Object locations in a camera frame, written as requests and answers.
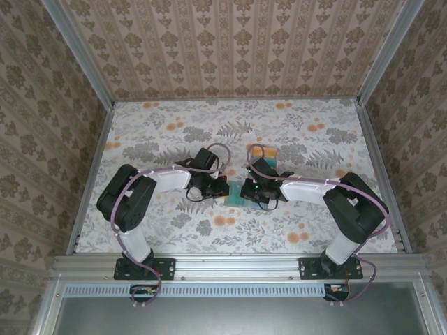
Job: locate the aluminium right side rail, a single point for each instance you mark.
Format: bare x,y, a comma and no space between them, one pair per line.
382,174

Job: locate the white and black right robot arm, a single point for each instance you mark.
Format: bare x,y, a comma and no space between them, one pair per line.
352,216

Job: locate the green leather card holder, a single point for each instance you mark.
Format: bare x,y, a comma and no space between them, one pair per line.
234,195

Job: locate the black connector board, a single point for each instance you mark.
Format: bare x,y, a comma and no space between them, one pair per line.
337,295

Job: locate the grey metal panel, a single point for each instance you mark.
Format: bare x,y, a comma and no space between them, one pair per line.
244,317

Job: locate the aluminium right corner post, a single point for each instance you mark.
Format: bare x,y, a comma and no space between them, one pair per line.
387,52

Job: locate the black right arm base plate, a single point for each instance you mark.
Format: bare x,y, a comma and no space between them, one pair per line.
307,268

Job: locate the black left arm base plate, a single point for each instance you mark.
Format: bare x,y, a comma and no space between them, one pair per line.
167,268

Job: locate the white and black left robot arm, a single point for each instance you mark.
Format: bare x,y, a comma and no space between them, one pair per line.
129,209

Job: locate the aluminium front beam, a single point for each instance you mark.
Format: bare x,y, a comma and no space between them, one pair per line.
237,267

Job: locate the aluminium rail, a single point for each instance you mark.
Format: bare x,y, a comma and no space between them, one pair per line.
92,174
382,174

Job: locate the teal card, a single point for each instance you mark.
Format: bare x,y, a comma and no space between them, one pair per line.
272,161

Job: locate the orange card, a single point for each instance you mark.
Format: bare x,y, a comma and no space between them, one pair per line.
269,151

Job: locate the aluminium left corner post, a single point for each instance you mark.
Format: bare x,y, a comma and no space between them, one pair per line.
82,52

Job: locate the aluminium corner post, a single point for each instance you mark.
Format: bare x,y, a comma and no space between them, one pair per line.
82,52
387,52

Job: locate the aluminium left side rail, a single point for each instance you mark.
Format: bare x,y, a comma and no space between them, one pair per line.
92,174

